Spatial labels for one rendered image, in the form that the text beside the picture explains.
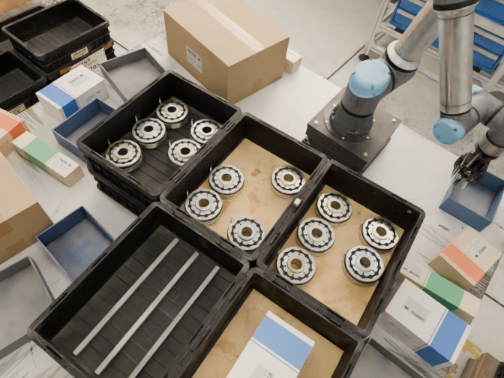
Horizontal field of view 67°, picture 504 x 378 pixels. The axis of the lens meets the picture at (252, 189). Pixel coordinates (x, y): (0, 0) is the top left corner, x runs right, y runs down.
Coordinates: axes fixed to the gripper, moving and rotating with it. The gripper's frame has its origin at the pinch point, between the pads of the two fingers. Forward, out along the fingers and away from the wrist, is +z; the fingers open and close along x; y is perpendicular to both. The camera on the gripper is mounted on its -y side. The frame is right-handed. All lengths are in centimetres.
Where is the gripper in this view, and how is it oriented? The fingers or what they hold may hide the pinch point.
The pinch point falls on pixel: (456, 181)
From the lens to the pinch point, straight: 149.6
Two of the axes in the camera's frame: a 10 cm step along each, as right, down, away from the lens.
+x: 8.1, 5.3, -2.6
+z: -0.9, 5.4, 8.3
